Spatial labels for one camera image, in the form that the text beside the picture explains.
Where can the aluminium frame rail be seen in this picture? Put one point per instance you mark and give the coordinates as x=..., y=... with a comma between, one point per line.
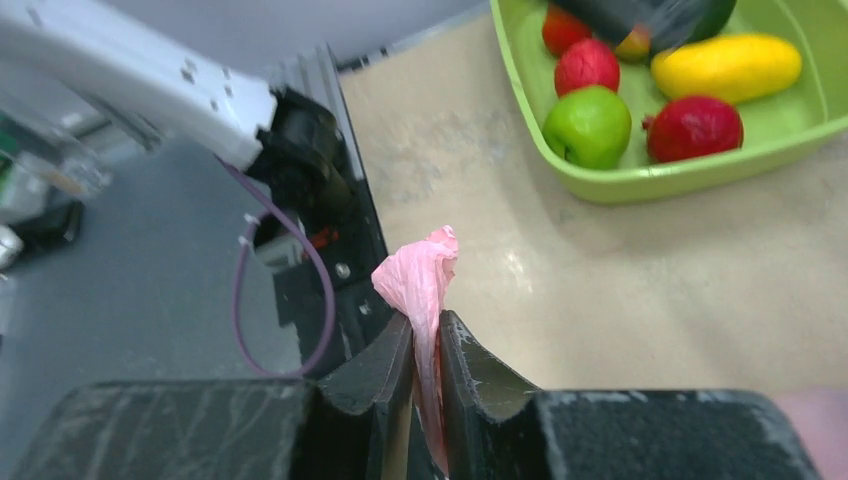
x=313, y=73

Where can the red round fake fruit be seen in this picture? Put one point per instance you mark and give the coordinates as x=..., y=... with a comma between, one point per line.
x=586, y=63

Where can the red fake pomegranate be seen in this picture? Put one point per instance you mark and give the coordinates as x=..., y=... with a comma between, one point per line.
x=691, y=127

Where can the green fake apple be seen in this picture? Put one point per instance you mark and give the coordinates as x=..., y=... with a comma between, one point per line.
x=589, y=127

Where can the red fake apple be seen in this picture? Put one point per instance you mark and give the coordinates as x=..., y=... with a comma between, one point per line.
x=561, y=30

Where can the red orange fake mango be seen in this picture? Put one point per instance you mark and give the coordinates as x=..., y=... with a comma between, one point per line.
x=636, y=46

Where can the dark green fake avocado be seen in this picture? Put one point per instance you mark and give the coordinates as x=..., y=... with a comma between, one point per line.
x=710, y=18

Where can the green plastic tray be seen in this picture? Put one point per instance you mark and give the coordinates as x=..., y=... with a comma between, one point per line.
x=638, y=114

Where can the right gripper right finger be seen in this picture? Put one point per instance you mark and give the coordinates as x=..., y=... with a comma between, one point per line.
x=501, y=426

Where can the pink plastic bag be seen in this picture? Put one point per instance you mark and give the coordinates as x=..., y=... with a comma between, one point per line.
x=414, y=281

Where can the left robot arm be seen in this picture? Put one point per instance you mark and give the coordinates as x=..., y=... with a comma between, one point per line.
x=290, y=138

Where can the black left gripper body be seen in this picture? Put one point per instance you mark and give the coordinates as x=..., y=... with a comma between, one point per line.
x=669, y=23

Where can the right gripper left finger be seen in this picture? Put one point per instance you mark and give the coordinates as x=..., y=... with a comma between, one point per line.
x=353, y=424

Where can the yellow fake mango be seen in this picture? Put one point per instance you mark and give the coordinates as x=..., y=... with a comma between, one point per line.
x=734, y=68

